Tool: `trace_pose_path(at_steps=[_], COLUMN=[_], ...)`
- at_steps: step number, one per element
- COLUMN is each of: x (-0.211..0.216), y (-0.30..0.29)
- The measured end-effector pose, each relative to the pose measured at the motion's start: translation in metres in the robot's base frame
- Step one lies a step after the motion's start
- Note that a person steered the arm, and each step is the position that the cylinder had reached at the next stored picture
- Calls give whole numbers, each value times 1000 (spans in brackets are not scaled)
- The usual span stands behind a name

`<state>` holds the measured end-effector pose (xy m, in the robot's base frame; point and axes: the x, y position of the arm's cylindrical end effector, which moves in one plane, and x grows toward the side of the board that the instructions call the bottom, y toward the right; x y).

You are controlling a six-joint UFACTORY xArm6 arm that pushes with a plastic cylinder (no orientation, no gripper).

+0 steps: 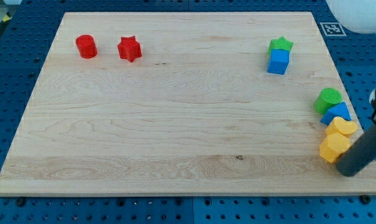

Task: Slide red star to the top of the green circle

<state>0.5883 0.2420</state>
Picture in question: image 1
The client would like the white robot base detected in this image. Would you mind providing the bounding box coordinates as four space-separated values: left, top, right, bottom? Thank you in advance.
326 0 376 34

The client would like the red star block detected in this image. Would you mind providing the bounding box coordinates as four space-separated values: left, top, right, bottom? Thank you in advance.
117 36 142 62

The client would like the green star block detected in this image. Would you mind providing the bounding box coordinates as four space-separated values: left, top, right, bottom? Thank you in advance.
267 36 294 55

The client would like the wooden board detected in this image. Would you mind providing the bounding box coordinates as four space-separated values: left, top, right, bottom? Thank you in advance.
0 12 376 197

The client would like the blue cube block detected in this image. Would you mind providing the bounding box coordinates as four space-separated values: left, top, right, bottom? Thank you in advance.
267 49 290 75

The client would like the red cylinder block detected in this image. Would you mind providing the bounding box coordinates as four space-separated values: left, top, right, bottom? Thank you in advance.
75 34 98 59

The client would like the green cylinder block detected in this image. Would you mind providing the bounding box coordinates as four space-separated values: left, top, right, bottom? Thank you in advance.
314 88 342 114

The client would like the yellow hexagon block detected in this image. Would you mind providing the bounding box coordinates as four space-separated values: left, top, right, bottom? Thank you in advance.
319 133 351 164

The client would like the yellow heart block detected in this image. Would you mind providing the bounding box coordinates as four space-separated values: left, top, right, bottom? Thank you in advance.
326 116 359 138

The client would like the blue triangle block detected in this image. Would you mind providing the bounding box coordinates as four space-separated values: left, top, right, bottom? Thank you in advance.
320 102 352 125

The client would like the fiducial marker tag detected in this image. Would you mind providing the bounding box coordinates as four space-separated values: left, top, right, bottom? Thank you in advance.
320 22 346 37

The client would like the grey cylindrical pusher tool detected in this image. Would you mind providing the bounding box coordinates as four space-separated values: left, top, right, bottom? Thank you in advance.
336 124 376 177

